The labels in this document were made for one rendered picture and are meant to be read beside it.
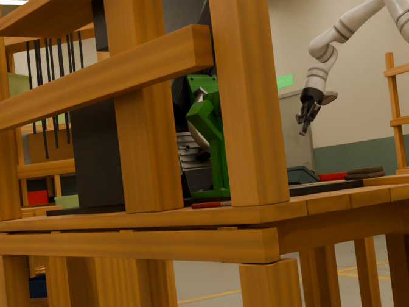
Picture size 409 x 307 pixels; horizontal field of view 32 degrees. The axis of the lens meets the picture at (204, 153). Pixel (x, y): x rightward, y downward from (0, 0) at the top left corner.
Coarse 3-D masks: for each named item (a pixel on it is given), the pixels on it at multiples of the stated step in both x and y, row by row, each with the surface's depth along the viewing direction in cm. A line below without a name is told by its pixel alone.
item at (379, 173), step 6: (360, 168) 200; (366, 168) 196; (372, 168) 197; (378, 168) 200; (348, 174) 200; (354, 174) 199; (360, 174) 197; (366, 174) 196; (372, 174) 197; (378, 174) 199; (384, 174) 202; (348, 180) 200
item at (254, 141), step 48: (144, 0) 181; (240, 0) 148; (0, 48) 264; (240, 48) 148; (0, 96) 262; (144, 96) 178; (240, 96) 148; (0, 144) 260; (144, 144) 178; (240, 144) 149; (0, 192) 258; (144, 192) 180; (240, 192) 150; (288, 192) 151
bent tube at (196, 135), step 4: (200, 88) 217; (196, 92) 218; (200, 92) 218; (204, 92) 217; (196, 96) 220; (200, 96) 217; (196, 100) 216; (200, 100) 216; (192, 104) 216; (188, 124) 212; (192, 128) 211; (192, 132) 211; (196, 132) 211; (192, 136) 212; (196, 136) 211; (200, 136) 211; (196, 140) 211; (200, 140) 211; (204, 140) 211; (200, 144) 211; (204, 144) 211; (208, 144) 211; (204, 148) 212
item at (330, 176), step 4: (340, 172) 247; (344, 172) 248; (320, 176) 240; (324, 176) 241; (328, 176) 242; (332, 176) 243; (336, 176) 245; (340, 176) 246; (320, 180) 240; (324, 180) 241; (328, 180) 242; (332, 180) 244
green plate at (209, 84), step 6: (186, 78) 221; (192, 78) 222; (198, 78) 223; (204, 78) 225; (210, 78) 226; (216, 78) 228; (192, 84) 221; (198, 84) 223; (204, 84) 224; (210, 84) 225; (216, 84) 227; (192, 90) 220; (204, 90) 223; (210, 90) 224; (216, 90) 226; (192, 96) 220; (192, 102) 220; (186, 120) 225
